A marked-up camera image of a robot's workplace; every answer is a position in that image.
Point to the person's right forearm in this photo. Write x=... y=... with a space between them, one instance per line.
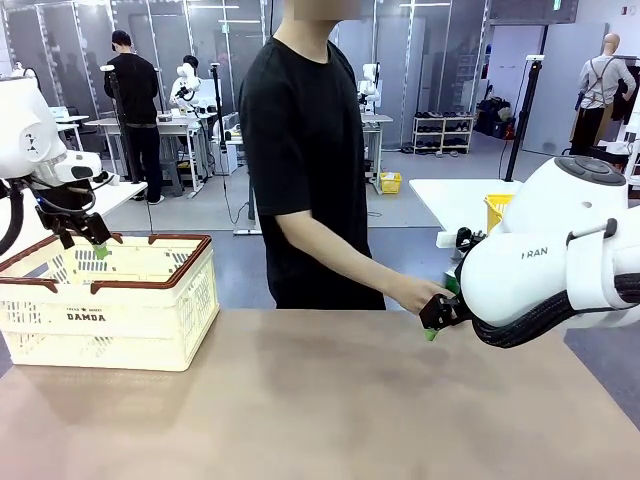
x=350 y=262

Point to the yellow plastic basket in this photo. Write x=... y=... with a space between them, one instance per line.
x=497 y=210

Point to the pile of black bags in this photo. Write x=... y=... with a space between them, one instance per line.
x=492 y=117

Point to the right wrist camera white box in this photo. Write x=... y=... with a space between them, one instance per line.
x=445 y=240

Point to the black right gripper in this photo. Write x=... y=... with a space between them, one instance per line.
x=440 y=312

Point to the person's right hand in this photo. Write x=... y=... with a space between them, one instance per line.
x=417 y=295

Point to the mannequin with grey apron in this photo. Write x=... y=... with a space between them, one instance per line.
x=597 y=85

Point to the white side table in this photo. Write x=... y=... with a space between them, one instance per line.
x=450 y=200

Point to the white work table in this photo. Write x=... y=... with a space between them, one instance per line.
x=122 y=192

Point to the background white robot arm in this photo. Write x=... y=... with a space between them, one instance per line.
x=182 y=87
x=369 y=80

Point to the thin black camera stand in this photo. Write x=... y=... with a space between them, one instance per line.
x=218 y=115

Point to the yellow floor crate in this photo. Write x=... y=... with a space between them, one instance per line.
x=391 y=184

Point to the white shoe rack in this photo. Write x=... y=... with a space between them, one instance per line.
x=442 y=135

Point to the background person with black cap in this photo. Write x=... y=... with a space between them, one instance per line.
x=132 y=85

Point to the grey background desk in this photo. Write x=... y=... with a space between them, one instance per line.
x=175 y=122

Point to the white background desk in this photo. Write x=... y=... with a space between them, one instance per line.
x=375 y=119

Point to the person in black t-shirt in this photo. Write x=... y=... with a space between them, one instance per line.
x=300 y=150

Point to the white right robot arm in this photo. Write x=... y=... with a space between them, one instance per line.
x=525 y=280

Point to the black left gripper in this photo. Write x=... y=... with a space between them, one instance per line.
x=70 y=220

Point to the black tripod pole with camera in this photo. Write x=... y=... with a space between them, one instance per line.
x=520 y=125

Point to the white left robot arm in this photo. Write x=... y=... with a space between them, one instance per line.
x=25 y=130

